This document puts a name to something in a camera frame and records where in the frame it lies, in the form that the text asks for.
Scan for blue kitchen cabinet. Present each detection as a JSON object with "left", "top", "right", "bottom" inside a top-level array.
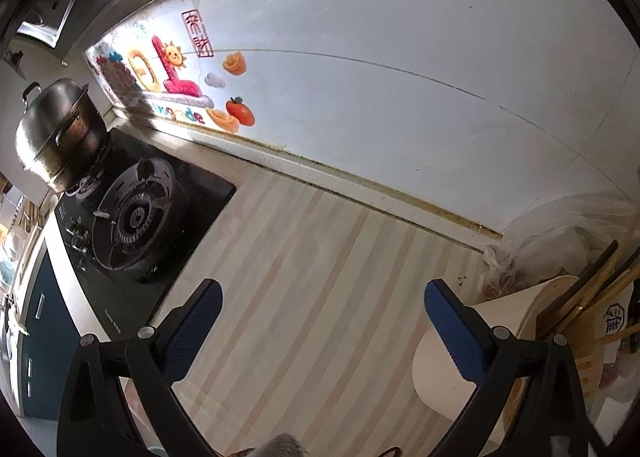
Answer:
[{"left": 18, "top": 251, "right": 80, "bottom": 420}]

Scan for cream cylindrical utensil holder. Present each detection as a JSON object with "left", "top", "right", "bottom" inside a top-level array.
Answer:
[{"left": 411, "top": 274, "right": 609, "bottom": 447}]

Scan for white paper packet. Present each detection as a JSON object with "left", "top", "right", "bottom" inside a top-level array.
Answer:
[{"left": 600, "top": 284, "right": 634, "bottom": 364}]

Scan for black gas stove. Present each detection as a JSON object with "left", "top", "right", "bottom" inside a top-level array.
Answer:
[{"left": 54, "top": 129, "right": 236, "bottom": 340}]

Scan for white plastic bag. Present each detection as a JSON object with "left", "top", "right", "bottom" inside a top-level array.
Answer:
[{"left": 478, "top": 194, "right": 639, "bottom": 300}]

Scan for striped cat table mat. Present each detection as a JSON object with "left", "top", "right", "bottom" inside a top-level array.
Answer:
[{"left": 160, "top": 169, "right": 483, "bottom": 456}]

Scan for steel steamer pot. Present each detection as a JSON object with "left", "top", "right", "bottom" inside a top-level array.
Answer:
[{"left": 15, "top": 78, "right": 107, "bottom": 193}]

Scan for colourful wall stickers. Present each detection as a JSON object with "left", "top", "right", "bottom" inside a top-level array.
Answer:
[{"left": 85, "top": 9, "right": 256, "bottom": 134}]

